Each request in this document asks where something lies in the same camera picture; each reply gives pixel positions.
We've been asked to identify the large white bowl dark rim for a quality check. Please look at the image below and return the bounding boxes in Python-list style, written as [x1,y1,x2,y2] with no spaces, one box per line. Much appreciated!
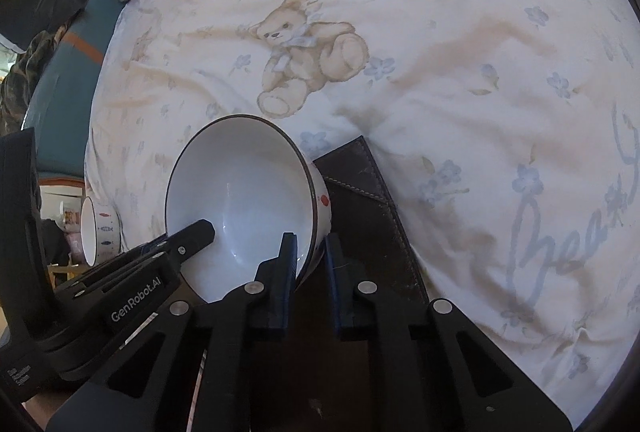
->
[165,115,331,302]

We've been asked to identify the camouflage jacket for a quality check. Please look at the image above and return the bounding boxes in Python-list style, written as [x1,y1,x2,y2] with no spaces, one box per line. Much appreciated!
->
[0,23,70,135]

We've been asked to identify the dark brown placemat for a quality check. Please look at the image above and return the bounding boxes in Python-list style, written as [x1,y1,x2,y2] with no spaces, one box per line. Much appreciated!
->
[314,137,428,304]

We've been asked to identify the white floral bed sheet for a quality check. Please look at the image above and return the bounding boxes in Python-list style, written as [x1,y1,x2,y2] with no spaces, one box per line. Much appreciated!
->
[85,0,639,426]

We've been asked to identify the teal mattress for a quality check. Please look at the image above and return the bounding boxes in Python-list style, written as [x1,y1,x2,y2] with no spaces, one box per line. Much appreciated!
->
[23,0,124,179]

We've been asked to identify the small white fish-pattern bowl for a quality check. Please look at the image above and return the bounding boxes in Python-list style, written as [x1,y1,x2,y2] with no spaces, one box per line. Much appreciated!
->
[80,196,120,267]

